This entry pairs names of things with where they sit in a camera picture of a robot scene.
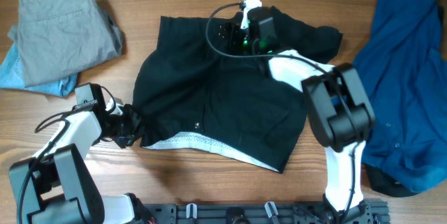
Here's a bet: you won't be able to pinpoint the black shorts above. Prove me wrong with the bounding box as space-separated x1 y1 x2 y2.
131 6 344 174

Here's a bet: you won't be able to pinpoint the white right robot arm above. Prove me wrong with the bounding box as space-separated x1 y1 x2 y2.
219 19 375 223

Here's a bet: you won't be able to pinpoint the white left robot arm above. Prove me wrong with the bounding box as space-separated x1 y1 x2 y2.
9 102 154 223

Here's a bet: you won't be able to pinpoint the folded grey shorts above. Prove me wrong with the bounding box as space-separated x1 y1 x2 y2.
9 0 123 87

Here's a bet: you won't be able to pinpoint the folded light blue jeans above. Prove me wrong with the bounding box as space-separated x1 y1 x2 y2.
1 43 78 97

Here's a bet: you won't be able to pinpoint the blue shirt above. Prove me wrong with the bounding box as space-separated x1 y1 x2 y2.
353 0 446 194

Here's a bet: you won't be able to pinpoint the black garment under shirt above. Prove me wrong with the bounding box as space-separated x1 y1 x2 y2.
364 163 418 197

